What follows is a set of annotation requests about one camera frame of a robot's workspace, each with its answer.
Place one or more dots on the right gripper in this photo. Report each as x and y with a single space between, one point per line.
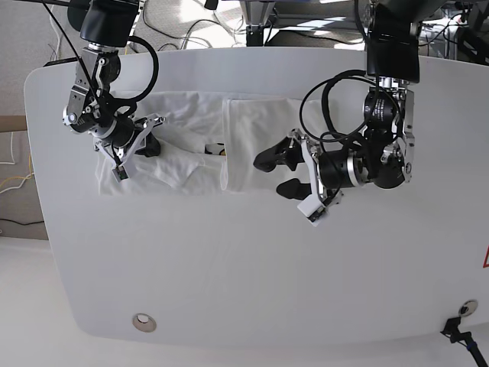
128 137

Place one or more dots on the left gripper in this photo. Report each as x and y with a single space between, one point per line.
330 172

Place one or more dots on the white printed T-shirt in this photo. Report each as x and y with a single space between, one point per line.
208 145

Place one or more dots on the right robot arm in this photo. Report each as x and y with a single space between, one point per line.
107 27

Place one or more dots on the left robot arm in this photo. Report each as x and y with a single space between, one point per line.
380 150

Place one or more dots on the black flat bar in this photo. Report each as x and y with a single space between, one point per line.
59 62

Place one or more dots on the metal table grommet left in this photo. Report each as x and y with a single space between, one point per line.
144 323

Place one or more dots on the metal table grommet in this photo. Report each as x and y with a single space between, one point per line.
144 323
468 308

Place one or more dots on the red warning sticker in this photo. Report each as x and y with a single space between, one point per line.
486 259

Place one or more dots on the metal table grommet right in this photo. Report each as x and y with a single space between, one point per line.
468 308

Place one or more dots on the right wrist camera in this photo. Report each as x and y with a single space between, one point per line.
120 173

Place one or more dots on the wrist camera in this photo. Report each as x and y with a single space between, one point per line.
120 173
313 209

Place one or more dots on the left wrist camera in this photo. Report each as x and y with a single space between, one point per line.
313 209

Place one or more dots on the aluminium frame post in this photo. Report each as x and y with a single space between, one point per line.
256 15

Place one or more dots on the black camera clamp mount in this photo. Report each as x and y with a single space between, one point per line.
452 332

